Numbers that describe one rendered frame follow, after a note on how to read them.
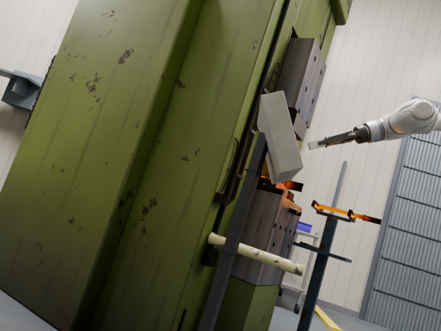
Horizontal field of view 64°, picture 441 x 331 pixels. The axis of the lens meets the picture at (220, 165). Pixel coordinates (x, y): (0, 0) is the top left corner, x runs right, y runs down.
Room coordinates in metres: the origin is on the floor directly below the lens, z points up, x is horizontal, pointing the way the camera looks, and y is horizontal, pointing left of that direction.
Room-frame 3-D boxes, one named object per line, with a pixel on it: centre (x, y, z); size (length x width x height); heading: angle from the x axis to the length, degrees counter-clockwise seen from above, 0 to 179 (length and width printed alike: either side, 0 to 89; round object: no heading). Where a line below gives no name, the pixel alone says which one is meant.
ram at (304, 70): (2.01, -0.19, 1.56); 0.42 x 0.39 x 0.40; 59
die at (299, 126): (1.98, -0.17, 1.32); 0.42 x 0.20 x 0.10; 59
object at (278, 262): (1.52, -0.25, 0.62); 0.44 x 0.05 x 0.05; 59
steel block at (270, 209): (2.03, -0.19, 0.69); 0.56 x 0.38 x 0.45; 59
